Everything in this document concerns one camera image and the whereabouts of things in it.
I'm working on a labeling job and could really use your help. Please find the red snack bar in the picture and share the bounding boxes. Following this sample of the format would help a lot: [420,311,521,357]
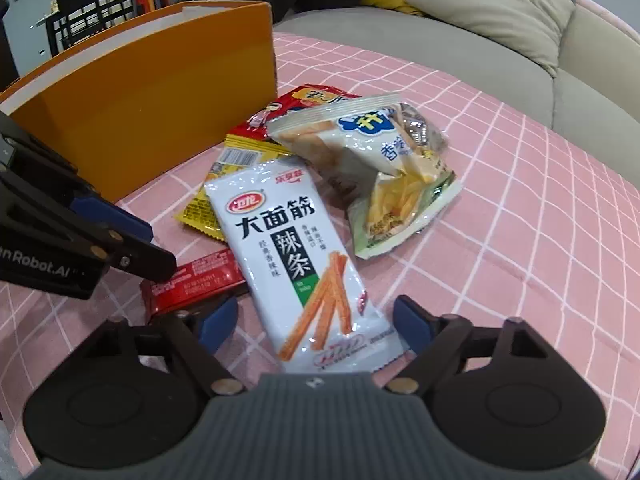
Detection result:
[140,248,246,321]

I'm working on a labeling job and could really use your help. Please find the white spicy strips packet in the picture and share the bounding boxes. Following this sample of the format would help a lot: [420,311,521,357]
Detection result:
[204,157,405,374]

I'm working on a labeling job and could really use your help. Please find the yellow snack packet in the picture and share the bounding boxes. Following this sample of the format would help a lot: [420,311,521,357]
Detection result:
[174,133,294,244]

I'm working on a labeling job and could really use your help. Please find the white blue cracker bag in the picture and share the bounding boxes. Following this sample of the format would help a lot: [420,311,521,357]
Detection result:
[267,93,461,259]

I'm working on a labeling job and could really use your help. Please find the orange cardboard box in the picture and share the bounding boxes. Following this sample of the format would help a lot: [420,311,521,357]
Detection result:
[1,1,277,202]

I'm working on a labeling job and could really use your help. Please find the black dining chair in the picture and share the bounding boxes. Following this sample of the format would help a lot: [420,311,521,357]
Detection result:
[37,0,134,56]

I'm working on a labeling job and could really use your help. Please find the red cartoon snack bag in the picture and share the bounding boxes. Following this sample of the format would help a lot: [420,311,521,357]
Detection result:
[229,84,357,141]

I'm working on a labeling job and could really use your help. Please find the beige sofa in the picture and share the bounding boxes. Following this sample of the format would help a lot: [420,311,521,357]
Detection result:
[278,0,639,182]

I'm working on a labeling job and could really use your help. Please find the beige cushion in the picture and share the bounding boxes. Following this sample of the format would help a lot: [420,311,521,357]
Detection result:
[407,0,576,75]

